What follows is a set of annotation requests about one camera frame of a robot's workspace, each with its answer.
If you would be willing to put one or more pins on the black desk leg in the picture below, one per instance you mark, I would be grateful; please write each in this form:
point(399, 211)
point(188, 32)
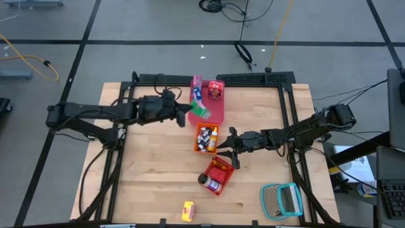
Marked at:
point(357, 150)

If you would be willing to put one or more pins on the red plastic basket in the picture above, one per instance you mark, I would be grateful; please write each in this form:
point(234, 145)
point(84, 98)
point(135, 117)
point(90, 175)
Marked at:
point(230, 173)

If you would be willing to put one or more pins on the long grey stand foot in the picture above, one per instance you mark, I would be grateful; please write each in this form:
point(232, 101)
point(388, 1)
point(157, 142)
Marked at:
point(31, 3)

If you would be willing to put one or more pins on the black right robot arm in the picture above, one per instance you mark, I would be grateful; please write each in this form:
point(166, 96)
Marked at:
point(303, 130)

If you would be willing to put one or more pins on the orange plastic basket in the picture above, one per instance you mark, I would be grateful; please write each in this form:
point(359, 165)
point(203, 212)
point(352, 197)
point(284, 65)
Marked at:
point(195, 139)

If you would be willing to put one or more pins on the pink mini cereal box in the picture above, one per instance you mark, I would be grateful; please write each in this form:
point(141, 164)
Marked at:
point(197, 82)

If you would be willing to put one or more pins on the black metal table frame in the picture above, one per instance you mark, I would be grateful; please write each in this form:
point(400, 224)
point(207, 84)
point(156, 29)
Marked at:
point(142, 84)

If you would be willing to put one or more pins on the round printed can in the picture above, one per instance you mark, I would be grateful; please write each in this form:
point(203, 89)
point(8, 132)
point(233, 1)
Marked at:
point(367, 190)

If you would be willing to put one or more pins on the black keyboard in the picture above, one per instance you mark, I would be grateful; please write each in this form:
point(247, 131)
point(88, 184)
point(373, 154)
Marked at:
point(394, 199)

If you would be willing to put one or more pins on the plain black panel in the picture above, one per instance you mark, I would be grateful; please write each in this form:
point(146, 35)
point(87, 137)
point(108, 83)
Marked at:
point(164, 78)

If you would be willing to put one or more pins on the yellow mini cereal box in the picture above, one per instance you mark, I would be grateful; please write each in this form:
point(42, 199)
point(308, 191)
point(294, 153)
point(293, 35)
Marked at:
point(188, 211)

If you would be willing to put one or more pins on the dark bottle with white cap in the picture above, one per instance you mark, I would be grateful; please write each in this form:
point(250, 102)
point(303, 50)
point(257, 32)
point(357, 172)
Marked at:
point(205, 140)

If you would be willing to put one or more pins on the green mini cereal box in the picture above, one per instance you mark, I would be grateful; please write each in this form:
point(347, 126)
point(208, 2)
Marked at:
point(199, 110)

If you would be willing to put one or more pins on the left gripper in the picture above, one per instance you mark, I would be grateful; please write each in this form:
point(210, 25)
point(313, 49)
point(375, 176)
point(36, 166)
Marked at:
point(155, 109)

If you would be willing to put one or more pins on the teal box grater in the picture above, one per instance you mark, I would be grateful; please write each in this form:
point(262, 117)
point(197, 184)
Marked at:
point(269, 201)

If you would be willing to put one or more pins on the red mini cereal box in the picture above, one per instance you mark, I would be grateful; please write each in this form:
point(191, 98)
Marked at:
point(215, 90)

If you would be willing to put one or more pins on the white paper sheet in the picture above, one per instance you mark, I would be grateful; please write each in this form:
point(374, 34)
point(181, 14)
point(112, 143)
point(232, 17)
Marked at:
point(357, 168)

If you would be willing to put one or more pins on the black caster base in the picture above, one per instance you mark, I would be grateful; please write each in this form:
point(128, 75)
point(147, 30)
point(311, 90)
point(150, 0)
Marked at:
point(3, 106)

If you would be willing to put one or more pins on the pink plastic tray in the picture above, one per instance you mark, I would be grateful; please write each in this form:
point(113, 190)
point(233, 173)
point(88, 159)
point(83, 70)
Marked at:
point(215, 111)

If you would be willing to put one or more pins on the black round knob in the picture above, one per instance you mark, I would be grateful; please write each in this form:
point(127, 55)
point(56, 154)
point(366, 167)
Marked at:
point(268, 69)

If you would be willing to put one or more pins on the purple label spice jar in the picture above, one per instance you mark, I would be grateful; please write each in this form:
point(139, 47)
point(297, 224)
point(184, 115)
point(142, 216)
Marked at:
point(210, 183)

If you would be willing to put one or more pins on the grey laptop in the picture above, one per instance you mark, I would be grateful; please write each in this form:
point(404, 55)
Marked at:
point(397, 111)

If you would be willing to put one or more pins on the perforated black panel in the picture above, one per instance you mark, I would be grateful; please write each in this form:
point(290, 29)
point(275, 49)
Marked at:
point(253, 78)

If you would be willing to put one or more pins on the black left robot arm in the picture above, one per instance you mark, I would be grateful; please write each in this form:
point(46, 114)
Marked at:
point(95, 111)

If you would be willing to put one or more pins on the blue mini cereal box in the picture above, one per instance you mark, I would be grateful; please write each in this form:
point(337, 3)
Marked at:
point(197, 94)

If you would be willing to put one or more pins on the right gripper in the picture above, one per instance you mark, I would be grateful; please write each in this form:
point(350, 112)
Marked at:
point(250, 142)

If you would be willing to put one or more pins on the short grey stand foot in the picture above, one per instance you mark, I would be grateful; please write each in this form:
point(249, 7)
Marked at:
point(16, 74)

